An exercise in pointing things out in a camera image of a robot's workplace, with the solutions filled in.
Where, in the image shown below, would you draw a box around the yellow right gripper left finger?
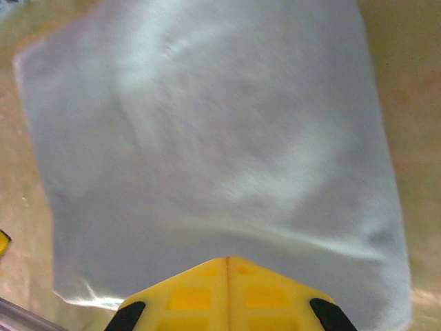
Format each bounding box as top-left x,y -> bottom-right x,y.
105,257 -> 229,331

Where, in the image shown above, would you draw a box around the aluminium rail frame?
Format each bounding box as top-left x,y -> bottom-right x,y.
0,297 -> 61,331

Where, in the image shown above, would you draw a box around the light blue trousers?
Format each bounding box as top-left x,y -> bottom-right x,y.
12,0 -> 414,331

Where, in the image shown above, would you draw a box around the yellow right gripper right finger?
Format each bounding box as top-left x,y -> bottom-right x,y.
227,257 -> 359,331

